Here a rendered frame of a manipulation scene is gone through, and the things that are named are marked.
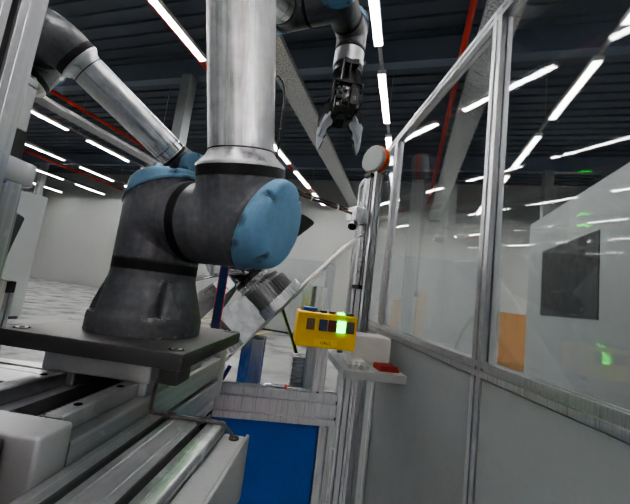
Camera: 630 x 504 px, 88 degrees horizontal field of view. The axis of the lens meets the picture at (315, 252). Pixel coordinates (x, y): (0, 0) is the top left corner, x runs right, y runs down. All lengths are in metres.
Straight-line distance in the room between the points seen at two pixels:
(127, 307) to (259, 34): 0.37
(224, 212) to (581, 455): 0.71
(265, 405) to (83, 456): 0.62
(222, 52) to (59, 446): 0.41
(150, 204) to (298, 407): 0.66
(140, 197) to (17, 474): 0.31
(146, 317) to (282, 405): 0.56
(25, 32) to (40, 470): 0.46
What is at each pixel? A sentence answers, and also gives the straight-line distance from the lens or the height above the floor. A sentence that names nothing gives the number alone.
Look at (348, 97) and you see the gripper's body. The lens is 0.86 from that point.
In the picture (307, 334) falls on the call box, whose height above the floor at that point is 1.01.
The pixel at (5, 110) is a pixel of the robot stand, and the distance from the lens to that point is 0.53.
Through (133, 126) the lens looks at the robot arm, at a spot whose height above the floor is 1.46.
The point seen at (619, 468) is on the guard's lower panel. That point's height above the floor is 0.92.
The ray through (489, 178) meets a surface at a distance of 1.07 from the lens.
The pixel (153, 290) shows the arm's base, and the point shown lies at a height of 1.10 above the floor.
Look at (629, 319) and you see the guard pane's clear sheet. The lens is 0.74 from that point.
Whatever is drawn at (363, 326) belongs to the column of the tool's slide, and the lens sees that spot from 1.72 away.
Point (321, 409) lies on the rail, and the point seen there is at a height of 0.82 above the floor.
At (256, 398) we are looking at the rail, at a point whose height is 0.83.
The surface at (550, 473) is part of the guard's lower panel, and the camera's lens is 0.87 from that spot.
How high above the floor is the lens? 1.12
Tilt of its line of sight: 7 degrees up
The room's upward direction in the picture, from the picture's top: 7 degrees clockwise
